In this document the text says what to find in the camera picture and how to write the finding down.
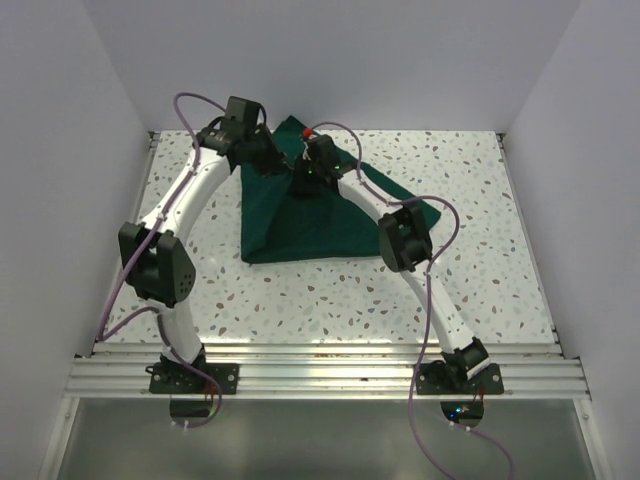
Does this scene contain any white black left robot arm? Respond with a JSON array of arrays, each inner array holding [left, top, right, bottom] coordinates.
[[118, 124, 287, 393]]

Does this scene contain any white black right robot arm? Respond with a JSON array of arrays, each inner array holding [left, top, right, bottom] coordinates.
[[293, 152, 491, 393]]

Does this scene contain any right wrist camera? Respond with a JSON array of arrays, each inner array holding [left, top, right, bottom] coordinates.
[[302, 128, 342, 176]]

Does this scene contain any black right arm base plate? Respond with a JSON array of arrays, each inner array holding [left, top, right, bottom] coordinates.
[[416, 361, 505, 396]]

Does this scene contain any green surgical cloth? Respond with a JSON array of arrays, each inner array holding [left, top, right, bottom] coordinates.
[[238, 114, 443, 267]]

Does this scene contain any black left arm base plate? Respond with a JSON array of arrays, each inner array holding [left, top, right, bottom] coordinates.
[[145, 363, 240, 395]]

